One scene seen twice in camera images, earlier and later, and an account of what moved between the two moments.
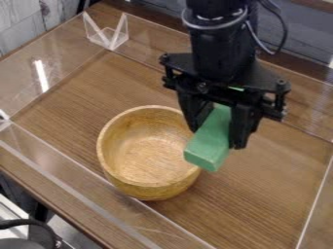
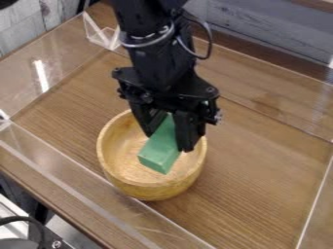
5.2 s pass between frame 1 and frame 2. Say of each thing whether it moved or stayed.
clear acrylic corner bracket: stayed
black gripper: moved
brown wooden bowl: stayed
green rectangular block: moved
